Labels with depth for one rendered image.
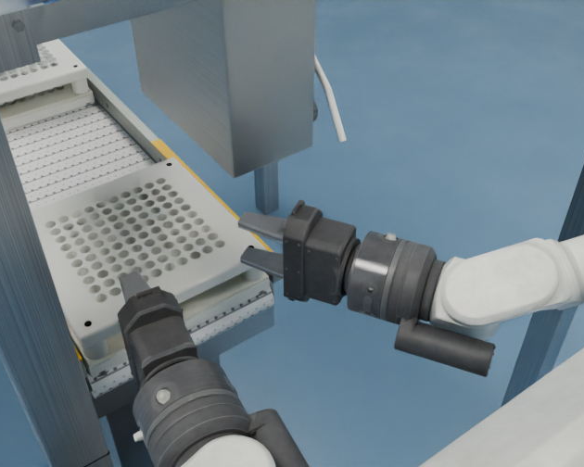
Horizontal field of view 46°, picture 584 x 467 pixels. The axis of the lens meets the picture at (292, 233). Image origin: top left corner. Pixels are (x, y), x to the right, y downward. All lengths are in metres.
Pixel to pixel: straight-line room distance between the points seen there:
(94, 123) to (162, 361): 0.70
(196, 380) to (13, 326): 0.16
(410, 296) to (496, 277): 0.08
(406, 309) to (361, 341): 1.31
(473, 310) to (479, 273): 0.04
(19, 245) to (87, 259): 0.31
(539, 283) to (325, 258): 0.21
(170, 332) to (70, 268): 0.26
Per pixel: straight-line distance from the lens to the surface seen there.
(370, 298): 0.71
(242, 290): 0.87
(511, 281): 0.69
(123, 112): 1.21
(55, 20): 0.58
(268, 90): 0.71
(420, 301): 0.71
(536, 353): 1.62
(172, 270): 0.84
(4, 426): 1.98
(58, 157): 1.19
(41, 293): 0.63
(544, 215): 2.55
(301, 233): 0.71
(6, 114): 1.28
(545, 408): 0.36
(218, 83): 0.69
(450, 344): 0.71
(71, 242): 0.91
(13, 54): 0.57
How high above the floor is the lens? 1.55
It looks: 42 degrees down
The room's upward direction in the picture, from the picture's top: straight up
